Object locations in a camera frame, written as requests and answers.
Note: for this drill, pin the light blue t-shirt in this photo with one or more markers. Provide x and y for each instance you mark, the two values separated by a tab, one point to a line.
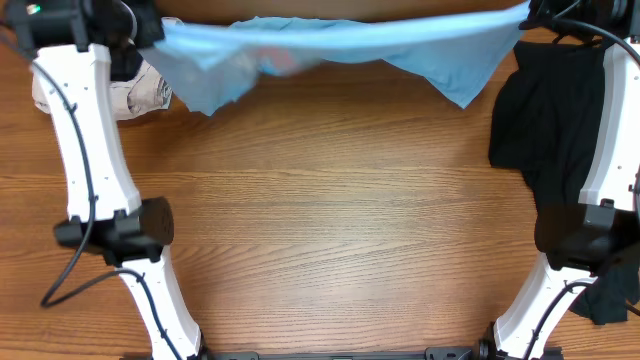
210	66

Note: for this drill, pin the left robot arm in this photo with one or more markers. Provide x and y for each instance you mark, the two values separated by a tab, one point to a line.
106	215

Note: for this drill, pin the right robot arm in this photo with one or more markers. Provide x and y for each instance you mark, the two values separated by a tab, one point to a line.
578	246

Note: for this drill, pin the folded beige garment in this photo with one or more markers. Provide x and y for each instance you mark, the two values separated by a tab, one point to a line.
135	92

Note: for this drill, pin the folded black garment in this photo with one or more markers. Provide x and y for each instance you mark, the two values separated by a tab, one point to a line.
125	63

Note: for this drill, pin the black garment on right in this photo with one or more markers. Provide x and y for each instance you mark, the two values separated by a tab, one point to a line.
546	120

